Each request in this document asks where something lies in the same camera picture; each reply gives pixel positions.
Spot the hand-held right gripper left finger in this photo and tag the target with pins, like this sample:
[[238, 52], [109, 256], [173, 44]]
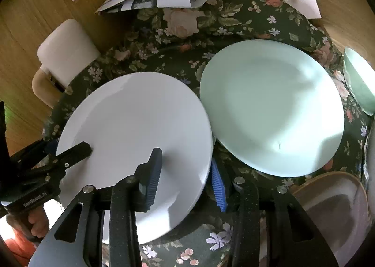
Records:
[[153, 177]]

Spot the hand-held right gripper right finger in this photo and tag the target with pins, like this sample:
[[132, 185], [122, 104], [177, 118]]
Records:
[[218, 187]]

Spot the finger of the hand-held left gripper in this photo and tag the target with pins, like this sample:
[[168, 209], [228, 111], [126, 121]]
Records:
[[73, 152], [50, 146]]

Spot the white plate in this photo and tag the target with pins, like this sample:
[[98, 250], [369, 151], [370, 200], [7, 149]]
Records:
[[131, 114]]

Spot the light green bowl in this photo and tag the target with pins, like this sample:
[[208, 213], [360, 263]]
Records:
[[359, 79]]

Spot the person's left hand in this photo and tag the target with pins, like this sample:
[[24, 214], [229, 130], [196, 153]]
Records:
[[38, 223]]

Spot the light green plate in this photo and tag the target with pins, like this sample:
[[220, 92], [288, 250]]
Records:
[[272, 102]]

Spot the white chair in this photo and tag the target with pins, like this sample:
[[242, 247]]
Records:
[[67, 47]]

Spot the beige plate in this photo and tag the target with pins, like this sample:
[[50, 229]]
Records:
[[331, 205]]

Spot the dark green floral tablecloth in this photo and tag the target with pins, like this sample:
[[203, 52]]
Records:
[[175, 50]]

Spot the white paper card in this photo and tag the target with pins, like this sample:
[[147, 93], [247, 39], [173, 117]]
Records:
[[304, 7]]

